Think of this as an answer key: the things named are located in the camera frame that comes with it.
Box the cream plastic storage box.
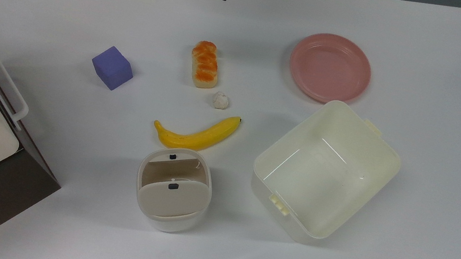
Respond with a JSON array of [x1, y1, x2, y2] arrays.
[[243, 89, 409, 257]]

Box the toy bread loaf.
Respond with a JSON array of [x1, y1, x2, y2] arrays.
[[186, 39, 224, 91]]

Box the white paper ball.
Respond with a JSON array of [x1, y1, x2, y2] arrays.
[[210, 90, 232, 111]]

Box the small white swing-lid trash can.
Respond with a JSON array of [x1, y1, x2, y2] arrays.
[[130, 142, 219, 239]]

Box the yellow banana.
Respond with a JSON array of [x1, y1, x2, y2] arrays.
[[151, 104, 243, 158]]

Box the pink plate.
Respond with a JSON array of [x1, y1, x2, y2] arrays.
[[284, 28, 377, 109]]

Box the purple foam cube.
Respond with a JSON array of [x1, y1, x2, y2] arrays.
[[88, 43, 137, 94]]

